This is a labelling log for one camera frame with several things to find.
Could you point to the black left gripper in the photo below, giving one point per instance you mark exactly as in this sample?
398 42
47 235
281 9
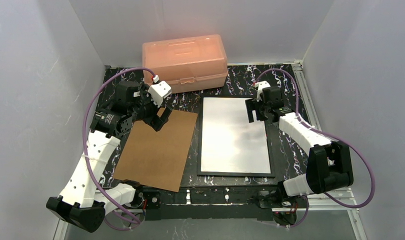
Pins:
154 112

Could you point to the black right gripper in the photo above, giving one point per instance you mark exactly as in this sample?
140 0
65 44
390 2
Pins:
261 110

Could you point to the black picture frame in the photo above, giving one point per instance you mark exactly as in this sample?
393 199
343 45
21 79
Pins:
235 175

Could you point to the cat photo print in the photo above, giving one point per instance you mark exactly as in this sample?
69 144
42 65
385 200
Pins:
234 136

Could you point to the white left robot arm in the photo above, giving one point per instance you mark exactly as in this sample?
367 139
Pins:
81 203

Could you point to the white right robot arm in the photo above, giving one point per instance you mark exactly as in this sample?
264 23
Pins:
329 165

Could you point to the brown cardboard backing board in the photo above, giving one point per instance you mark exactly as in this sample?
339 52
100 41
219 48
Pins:
157 158

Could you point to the pink plastic storage box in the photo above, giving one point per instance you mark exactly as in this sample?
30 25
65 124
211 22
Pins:
188 64

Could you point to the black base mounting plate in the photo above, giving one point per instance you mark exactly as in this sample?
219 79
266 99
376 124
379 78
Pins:
215 202

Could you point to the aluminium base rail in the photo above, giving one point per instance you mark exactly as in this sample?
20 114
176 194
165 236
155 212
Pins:
323 219

